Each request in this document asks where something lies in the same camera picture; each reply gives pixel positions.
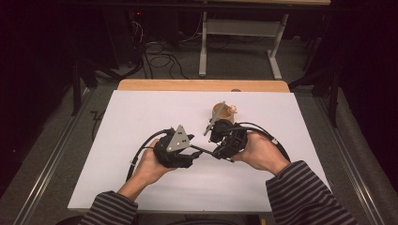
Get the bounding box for black floor cables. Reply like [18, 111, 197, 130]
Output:
[130, 18, 191, 81]

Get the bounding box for hand-held gripper cable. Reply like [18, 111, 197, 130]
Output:
[126, 128, 173, 182]
[229, 121, 292, 163]

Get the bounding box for left hand-held gripper cable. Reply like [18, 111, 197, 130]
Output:
[126, 128, 173, 182]

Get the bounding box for white metal desk frame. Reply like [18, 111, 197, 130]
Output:
[198, 10, 290, 81]

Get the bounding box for person's left hand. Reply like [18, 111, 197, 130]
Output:
[130, 139, 176, 186]

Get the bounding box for right hand-held gripper cable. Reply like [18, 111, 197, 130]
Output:
[229, 121, 292, 163]

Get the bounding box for person's right hand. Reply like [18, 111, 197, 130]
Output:
[233, 132, 290, 176]

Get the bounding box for tan cup with figurine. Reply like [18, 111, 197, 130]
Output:
[211, 102, 238, 127]

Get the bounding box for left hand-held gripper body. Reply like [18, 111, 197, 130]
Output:
[153, 125, 192, 169]

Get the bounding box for metal floor rail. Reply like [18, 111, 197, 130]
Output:
[314, 97, 387, 225]
[12, 88, 96, 225]

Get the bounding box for wooden table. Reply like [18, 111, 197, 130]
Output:
[116, 79, 291, 94]

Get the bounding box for white board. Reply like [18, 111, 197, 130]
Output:
[68, 89, 332, 214]

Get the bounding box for black zigzag floor cable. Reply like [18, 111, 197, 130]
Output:
[89, 110, 106, 143]

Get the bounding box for black metal stand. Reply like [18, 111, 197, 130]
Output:
[288, 59, 342, 128]
[70, 59, 98, 117]

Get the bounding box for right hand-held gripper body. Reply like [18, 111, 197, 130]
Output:
[204, 101, 248, 156]

